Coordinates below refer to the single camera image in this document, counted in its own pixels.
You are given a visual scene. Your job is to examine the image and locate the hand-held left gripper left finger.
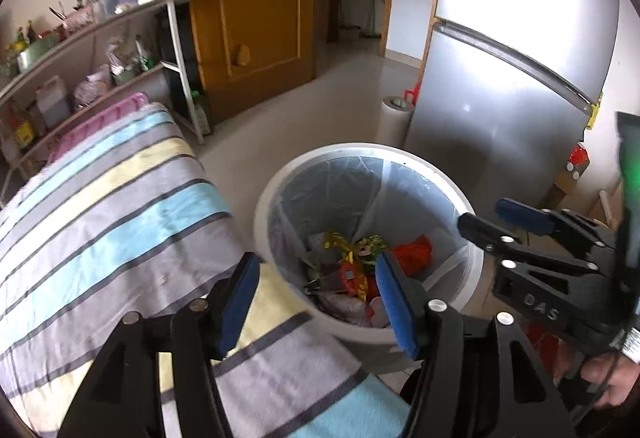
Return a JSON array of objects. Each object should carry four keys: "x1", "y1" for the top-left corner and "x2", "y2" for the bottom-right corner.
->
[{"x1": 57, "y1": 252, "x2": 262, "y2": 438}]

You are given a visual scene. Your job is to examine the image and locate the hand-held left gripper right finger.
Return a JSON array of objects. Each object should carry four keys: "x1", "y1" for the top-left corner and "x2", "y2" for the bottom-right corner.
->
[{"x1": 374, "y1": 250, "x2": 576, "y2": 438}]

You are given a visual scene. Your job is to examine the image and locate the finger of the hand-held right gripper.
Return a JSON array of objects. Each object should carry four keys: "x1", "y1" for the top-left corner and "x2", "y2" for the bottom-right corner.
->
[
  {"x1": 495, "y1": 197, "x2": 617, "y2": 269},
  {"x1": 457, "y1": 212, "x2": 602, "y2": 277}
]

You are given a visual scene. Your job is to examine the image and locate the maroon snack packet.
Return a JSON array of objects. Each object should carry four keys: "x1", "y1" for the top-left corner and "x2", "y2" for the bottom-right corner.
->
[{"x1": 340, "y1": 263, "x2": 372, "y2": 299}]

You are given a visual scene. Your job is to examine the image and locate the red plastic bag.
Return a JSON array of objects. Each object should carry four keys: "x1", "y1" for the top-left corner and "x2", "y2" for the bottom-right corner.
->
[{"x1": 392, "y1": 235, "x2": 433, "y2": 276}]

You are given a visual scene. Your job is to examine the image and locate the green snack packet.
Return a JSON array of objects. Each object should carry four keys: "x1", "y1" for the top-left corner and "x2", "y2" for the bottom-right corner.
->
[{"x1": 351, "y1": 235, "x2": 388, "y2": 259}]

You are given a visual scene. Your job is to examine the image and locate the white round trash bin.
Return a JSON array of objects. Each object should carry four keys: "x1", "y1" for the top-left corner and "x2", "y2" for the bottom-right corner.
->
[{"x1": 252, "y1": 143, "x2": 483, "y2": 345}]

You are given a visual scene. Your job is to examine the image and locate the clear plastic bin liner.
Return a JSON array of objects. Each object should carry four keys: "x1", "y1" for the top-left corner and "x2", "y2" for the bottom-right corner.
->
[{"x1": 267, "y1": 155, "x2": 473, "y2": 319}]

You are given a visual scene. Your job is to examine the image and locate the person's right hand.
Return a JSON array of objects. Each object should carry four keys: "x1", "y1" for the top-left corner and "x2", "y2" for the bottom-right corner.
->
[{"x1": 552, "y1": 349, "x2": 638, "y2": 411}]

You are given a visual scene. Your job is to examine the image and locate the red bag on cardboard box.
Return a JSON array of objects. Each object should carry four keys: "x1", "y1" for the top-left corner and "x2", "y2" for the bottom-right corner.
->
[{"x1": 567, "y1": 143, "x2": 591, "y2": 181}]

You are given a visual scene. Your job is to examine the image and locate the silver fridge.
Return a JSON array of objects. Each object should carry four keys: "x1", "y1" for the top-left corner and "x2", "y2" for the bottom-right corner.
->
[{"x1": 405, "y1": 0, "x2": 622, "y2": 219}]

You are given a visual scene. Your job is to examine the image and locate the striped blanket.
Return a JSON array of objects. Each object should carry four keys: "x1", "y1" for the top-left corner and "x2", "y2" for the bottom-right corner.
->
[{"x1": 0, "y1": 102, "x2": 417, "y2": 438}]

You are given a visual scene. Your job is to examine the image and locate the white paper roll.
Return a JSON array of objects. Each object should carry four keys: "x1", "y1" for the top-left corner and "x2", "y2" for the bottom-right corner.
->
[{"x1": 376, "y1": 95, "x2": 417, "y2": 149}]

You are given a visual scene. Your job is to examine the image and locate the green bottle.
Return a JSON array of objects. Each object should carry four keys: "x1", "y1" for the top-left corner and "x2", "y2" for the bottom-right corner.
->
[{"x1": 191, "y1": 90, "x2": 213, "y2": 136}]

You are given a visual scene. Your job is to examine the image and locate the pink storage box lid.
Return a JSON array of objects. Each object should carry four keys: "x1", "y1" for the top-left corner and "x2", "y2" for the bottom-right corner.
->
[{"x1": 47, "y1": 92, "x2": 151, "y2": 163}]

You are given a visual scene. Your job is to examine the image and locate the black appliance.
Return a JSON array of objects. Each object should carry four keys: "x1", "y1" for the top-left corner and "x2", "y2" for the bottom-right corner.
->
[{"x1": 155, "y1": 5, "x2": 193, "y2": 119}]

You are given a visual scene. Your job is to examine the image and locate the crumpled clear plastic bag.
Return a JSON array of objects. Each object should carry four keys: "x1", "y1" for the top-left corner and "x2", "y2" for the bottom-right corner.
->
[{"x1": 74, "y1": 72, "x2": 108, "y2": 108}]

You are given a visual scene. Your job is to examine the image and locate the green food packet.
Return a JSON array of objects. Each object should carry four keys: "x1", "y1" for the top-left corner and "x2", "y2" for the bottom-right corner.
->
[{"x1": 135, "y1": 35, "x2": 153, "y2": 71}]

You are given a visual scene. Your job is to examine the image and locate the white plastic bag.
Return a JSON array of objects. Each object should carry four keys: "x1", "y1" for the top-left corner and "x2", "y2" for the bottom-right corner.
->
[{"x1": 105, "y1": 38, "x2": 136, "y2": 73}]

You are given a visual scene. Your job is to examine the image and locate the red-cap yellow-label bottle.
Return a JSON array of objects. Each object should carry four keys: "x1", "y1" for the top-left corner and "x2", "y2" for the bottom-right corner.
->
[{"x1": 7, "y1": 100, "x2": 33, "y2": 153}]

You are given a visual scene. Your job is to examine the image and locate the wooden door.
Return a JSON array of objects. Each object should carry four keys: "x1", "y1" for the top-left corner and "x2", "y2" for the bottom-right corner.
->
[{"x1": 186, "y1": 0, "x2": 319, "y2": 126}]

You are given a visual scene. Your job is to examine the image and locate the tall metal shelf rack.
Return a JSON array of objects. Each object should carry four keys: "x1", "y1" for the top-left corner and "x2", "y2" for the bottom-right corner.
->
[{"x1": 0, "y1": 0, "x2": 207, "y2": 203}]

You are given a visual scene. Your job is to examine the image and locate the green basin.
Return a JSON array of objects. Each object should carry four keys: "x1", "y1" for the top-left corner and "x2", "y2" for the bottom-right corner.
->
[{"x1": 17, "y1": 35, "x2": 61, "y2": 68}]

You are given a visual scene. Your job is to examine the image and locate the pink utensil basket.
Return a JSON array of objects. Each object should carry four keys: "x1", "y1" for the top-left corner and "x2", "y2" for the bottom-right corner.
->
[{"x1": 64, "y1": 5, "x2": 96, "y2": 31}]

